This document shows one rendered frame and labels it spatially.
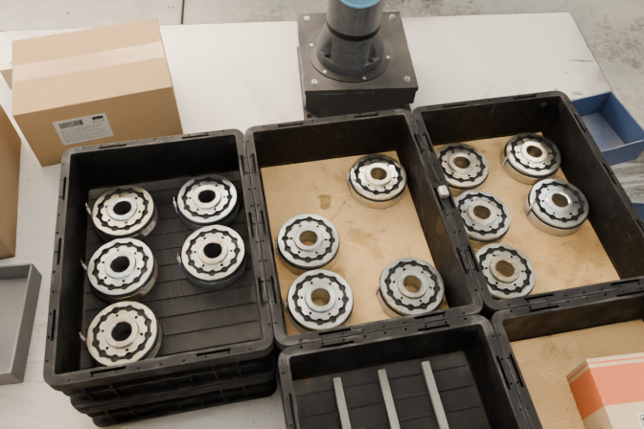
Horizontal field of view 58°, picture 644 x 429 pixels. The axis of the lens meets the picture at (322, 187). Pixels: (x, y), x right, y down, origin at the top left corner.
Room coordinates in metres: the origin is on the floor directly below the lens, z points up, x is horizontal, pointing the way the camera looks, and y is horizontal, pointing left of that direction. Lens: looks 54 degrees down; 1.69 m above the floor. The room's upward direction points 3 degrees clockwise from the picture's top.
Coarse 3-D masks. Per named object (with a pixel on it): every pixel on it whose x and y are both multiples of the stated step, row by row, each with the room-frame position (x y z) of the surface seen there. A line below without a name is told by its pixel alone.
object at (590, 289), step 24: (528, 96) 0.78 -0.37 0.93; (552, 96) 0.79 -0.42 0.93; (576, 120) 0.73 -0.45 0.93; (432, 168) 0.60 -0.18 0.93; (600, 168) 0.63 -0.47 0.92; (624, 192) 0.57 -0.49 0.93; (456, 216) 0.51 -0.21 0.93; (480, 288) 0.38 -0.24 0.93; (576, 288) 0.39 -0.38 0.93; (600, 288) 0.40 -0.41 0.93; (624, 288) 0.40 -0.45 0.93
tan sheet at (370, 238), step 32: (320, 160) 0.68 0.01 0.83; (352, 160) 0.69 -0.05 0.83; (288, 192) 0.60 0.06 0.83; (320, 192) 0.61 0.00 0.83; (352, 224) 0.54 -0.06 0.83; (384, 224) 0.55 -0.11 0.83; (416, 224) 0.55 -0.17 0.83; (352, 256) 0.48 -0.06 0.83; (384, 256) 0.49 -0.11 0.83; (416, 256) 0.49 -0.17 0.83; (288, 288) 0.42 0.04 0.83; (352, 288) 0.42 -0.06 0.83; (288, 320) 0.36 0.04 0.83; (352, 320) 0.37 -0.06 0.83
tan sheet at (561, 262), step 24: (480, 144) 0.75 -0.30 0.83; (504, 144) 0.75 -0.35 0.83; (504, 192) 0.63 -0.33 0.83; (528, 192) 0.64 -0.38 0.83; (504, 240) 0.53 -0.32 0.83; (528, 240) 0.53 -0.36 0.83; (552, 240) 0.53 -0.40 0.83; (576, 240) 0.54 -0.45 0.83; (552, 264) 0.49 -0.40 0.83; (576, 264) 0.49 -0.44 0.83; (600, 264) 0.49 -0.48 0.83; (552, 288) 0.44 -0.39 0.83
